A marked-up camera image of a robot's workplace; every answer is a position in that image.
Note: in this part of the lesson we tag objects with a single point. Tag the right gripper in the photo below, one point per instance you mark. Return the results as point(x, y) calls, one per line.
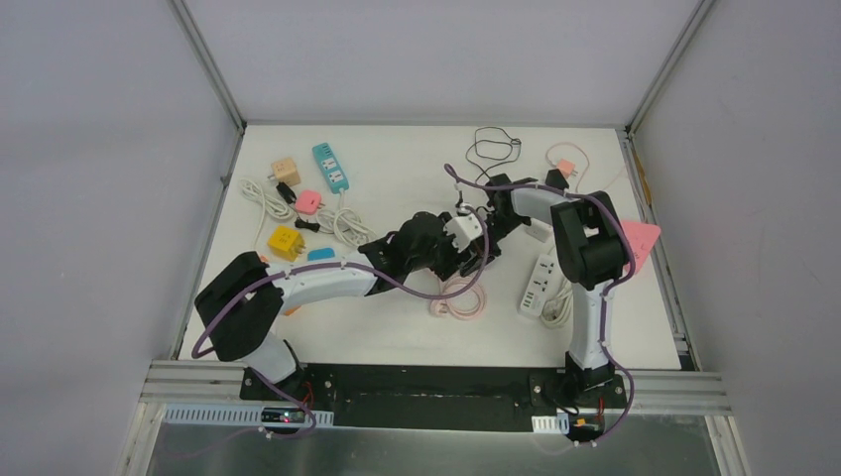
point(496, 249)

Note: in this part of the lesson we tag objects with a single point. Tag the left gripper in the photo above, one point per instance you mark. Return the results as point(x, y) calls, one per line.
point(464, 256)

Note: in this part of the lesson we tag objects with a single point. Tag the blue cube socket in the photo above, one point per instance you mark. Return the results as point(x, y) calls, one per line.
point(318, 254)

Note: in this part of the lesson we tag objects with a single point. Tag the teal power strip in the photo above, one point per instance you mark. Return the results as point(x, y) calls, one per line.
point(334, 175)

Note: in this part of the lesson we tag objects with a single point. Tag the pink cube socket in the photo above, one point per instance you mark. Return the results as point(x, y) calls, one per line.
point(308, 202)

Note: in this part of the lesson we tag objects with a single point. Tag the yellow cube socket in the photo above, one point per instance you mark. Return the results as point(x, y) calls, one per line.
point(286, 243)

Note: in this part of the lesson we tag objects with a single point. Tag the beige dragon cube adapter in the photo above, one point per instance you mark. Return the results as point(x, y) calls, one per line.
point(285, 171)

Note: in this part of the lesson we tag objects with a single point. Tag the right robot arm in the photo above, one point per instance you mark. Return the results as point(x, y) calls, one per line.
point(592, 251)

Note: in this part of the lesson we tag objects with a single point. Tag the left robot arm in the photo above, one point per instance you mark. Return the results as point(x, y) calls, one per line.
point(239, 306)

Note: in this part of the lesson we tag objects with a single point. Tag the white cube plug adapter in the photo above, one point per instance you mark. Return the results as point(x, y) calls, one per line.
point(540, 231)

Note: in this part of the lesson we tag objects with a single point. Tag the white power strip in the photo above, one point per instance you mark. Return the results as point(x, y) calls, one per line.
point(542, 285)

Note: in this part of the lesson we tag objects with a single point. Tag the black power adapter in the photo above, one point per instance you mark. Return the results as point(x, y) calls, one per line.
point(555, 178)

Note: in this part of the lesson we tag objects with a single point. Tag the salmon pink charger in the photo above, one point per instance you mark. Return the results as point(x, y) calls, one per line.
point(567, 168)

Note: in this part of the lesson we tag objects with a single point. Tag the pink triangular power strip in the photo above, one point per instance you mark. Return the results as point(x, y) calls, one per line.
point(642, 238)

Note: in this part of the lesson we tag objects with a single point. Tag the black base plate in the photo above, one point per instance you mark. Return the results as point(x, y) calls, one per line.
point(495, 399)

